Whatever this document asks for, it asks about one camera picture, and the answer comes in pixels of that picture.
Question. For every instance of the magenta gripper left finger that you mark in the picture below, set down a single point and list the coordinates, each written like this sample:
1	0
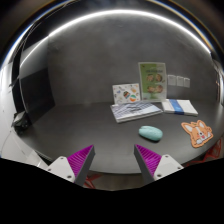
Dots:
75	167

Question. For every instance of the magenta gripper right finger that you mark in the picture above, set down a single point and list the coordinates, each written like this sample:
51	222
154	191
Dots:
154	166

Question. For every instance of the teal computer mouse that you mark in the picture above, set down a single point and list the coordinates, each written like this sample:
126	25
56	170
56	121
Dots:
151	133

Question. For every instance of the corgi shaped mouse pad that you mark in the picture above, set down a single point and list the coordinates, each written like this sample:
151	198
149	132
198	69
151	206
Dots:
199	133

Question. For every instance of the striped grey book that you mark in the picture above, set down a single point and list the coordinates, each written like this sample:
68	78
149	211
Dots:
132	111

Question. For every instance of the white blue book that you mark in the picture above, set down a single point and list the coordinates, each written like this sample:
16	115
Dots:
180	107

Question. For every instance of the white sticker card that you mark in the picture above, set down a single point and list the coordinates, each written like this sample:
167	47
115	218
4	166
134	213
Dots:
126	93

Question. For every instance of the green framed poster stand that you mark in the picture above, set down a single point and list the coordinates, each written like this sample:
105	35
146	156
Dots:
153	80

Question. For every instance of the red chair frame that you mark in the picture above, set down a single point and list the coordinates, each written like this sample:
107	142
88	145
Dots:
213	153

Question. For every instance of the white wall socket left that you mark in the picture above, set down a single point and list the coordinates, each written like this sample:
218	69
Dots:
172	80

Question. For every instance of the white wall socket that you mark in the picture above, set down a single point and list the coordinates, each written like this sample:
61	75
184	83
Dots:
187	82
172	80
180	81

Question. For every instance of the white wall socket middle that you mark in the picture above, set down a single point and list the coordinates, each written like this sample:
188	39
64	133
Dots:
180	81

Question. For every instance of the white wall socket right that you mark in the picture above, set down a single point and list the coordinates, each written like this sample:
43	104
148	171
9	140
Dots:
187	82

